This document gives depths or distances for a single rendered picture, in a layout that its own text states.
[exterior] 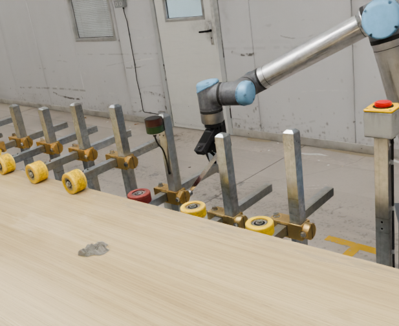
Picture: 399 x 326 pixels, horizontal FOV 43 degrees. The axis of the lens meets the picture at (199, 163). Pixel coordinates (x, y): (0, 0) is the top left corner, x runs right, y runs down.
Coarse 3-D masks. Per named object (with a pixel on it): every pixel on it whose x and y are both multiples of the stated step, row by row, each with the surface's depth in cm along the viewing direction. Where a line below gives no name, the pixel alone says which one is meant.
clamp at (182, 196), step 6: (156, 186) 186; (162, 186) 185; (156, 192) 185; (162, 192) 183; (168, 192) 180; (174, 192) 179; (180, 192) 178; (186, 192) 179; (168, 198) 182; (174, 198) 179; (180, 198) 177; (186, 198) 180
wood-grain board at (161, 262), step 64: (0, 192) 194; (64, 192) 185; (0, 256) 144; (64, 256) 139; (128, 256) 134; (192, 256) 130; (256, 256) 125; (320, 256) 121; (0, 320) 115; (64, 320) 111; (128, 320) 108; (192, 320) 105; (256, 320) 102; (320, 320) 100; (384, 320) 97
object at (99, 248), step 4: (88, 244) 140; (92, 244) 139; (96, 244) 141; (100, 244) 138; (104, 244) 141; (108, 244) 142; (84, 248) 139; (88, 248) 139; (92, 248) 139; (96, 248) 138; (100, 248) 138; (104, 248) 138; (80, 252) 138; (84, 252) 138; (88, 252) 137; (92, 252) 138; (96, 252) 137; (100, 252) 138; (104, 252) 137; (88, 256) 137
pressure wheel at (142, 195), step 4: (140, 188) 177; (144, 188) 176; (132, 192) 174; (136, 192) 173; (140, 192) 173; (144, 192) 173; (148, 192) 172; (128, 196) 172; (132, 196) 171; (136, 196) 170; (140, 196) 170; (144, 196) 170; (148, 196) 171; (136, 200) 170; (140, 200) 170; (144, 200) 170; (148, 200) 172
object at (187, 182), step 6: (204, 168) 200; (210, 168) 199; (216, 168) 202; (198, 174) 195; (210, 174) 199; (186, 180) 190; (192, 180) 191; (186, 186) 189; (156, 198) 178; (162, 198) 180; (156, 204) 179
